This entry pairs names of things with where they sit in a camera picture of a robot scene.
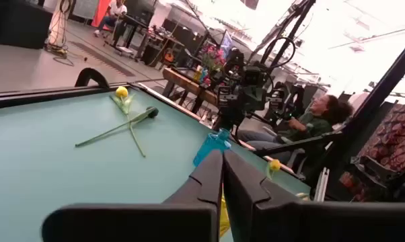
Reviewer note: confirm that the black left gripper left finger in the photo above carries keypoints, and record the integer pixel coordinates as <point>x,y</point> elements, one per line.
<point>206,188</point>

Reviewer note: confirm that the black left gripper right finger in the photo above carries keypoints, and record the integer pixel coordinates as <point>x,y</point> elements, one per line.
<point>243,195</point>

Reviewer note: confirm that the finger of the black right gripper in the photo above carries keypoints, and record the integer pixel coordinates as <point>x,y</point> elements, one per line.
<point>225,120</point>
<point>238,119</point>

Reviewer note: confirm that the round yellow artificial flower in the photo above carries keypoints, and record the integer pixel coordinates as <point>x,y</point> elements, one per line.
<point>274,164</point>

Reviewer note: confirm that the cream artificial tulip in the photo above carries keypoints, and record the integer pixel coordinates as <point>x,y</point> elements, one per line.
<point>303,196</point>

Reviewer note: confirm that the dark green flower stem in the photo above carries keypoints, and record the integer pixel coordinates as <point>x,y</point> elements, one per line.
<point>152,112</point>

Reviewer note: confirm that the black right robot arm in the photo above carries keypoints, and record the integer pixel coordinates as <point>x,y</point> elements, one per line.
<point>291,101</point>

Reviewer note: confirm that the yellow glass vase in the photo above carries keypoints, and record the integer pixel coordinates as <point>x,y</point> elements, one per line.
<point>224,218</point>

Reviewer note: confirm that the blue glass vase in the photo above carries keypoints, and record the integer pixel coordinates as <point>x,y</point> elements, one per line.
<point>209,146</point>

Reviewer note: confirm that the wooden bench table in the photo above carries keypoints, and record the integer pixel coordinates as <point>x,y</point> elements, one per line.
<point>189,84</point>

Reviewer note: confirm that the pink flower bouquet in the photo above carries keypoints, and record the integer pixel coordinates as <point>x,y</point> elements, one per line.
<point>214,57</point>

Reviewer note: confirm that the person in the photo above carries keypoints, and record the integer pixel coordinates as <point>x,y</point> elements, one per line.
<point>310,127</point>
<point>116,10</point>

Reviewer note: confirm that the black light stand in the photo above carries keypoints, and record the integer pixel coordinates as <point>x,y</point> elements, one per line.
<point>290,33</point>

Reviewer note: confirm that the green stem behind vases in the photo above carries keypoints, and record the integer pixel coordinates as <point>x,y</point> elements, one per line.
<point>121,91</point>

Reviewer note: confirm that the red patterned fabric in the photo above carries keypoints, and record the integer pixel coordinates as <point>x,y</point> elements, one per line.
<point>394,138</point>

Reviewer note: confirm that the teal table mat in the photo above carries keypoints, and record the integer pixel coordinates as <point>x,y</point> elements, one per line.
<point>54,161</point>

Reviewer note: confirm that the orange panel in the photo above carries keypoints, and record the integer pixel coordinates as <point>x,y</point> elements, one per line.
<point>101,13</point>

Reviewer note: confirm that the black cabinet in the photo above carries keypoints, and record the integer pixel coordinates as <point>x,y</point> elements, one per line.
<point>17,23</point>

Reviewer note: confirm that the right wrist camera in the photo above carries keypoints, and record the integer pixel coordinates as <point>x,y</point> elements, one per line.
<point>252,75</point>

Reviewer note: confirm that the black diagonal frame brace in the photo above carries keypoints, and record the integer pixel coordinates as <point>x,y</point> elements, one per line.
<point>300,144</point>

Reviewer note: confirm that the white metal bracket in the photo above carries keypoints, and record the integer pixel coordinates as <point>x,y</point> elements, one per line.
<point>322,185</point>

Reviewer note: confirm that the black rig post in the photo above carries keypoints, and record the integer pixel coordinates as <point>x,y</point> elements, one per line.
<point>380,94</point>

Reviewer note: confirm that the black aluminum table frame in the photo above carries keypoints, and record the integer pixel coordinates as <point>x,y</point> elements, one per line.
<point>37,97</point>

